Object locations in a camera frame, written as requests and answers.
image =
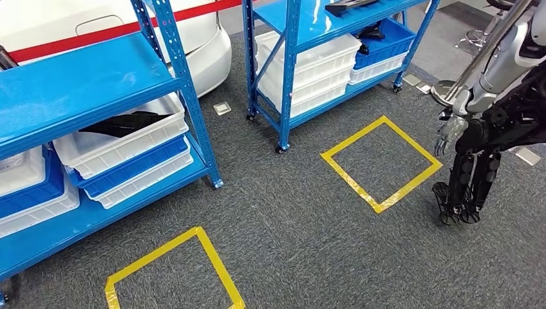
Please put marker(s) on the black curved plastic part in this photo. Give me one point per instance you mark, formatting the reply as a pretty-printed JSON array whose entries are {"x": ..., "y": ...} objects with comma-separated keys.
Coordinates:
[{"x": 123, "y": 123}]

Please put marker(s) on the white plastic crate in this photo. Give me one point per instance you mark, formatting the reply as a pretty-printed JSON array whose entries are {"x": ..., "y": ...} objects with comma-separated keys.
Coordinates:
[
  {"x": 128, "y": 147},
  {"x": 21, "y": 170},
  {"x": 145, "y": 183},
  {"x": 42, "y": 215},
  {"x": 375, "y": 70},
  {"x": 324, "y": 57},
  {"x": 315, "y": 96}
]

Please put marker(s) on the blue metal shelf rack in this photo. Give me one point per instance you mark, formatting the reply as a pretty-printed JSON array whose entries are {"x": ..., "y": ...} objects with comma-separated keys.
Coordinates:
[
  {"x": 290, "y": 64},
  {"x": 85, "y": 85}
]

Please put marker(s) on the silver black humanoid robot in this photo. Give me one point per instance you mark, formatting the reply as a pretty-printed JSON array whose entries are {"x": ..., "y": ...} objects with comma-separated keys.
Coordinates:
[{"x": 490, "y": 128}]

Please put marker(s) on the white car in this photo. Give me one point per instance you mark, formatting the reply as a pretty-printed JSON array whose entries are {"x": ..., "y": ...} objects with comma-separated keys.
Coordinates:
[{"x": 204, "y": 55}]

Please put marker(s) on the silver floor outlet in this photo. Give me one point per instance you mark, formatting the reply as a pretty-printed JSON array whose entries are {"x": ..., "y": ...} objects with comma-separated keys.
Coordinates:
[
  {"x": 222, "y": 108},
  {"x": 424, "y": 88},
  {"x": 411, "y": 79},
  {"x": 528, "y": 156}
]

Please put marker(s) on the chrome chair base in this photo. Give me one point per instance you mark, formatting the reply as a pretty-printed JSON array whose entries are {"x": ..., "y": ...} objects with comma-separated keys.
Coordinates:
[{"x": 473, "y": 37}]

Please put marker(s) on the yellow floor tape square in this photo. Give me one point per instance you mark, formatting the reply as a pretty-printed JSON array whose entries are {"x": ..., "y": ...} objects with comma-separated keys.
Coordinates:
[
  {"x": 354, "y": 175},
  {"x": 217, "y": 264}
]

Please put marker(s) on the blue plastic crate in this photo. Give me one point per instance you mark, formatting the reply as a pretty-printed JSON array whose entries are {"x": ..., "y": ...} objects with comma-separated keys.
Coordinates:
[
  {"x": 392, "y": 47},
  {"x": 136, "y": 168},
  {"x": 51, "y": 187}
]

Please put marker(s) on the steel support stand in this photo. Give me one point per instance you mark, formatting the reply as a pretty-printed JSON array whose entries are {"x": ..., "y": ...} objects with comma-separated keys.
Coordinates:
[{"x": 489, "y": 46}]

